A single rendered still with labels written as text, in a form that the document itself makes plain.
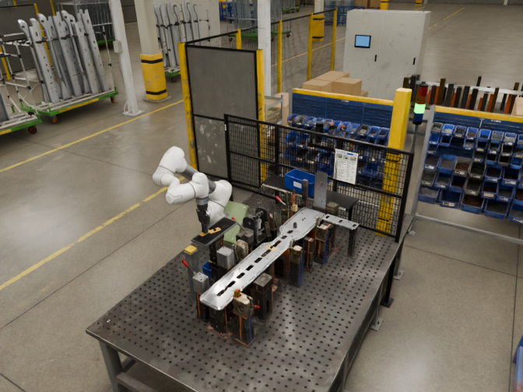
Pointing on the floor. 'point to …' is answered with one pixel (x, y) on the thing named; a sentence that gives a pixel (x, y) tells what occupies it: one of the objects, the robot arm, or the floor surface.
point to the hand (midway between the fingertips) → (205, 228)
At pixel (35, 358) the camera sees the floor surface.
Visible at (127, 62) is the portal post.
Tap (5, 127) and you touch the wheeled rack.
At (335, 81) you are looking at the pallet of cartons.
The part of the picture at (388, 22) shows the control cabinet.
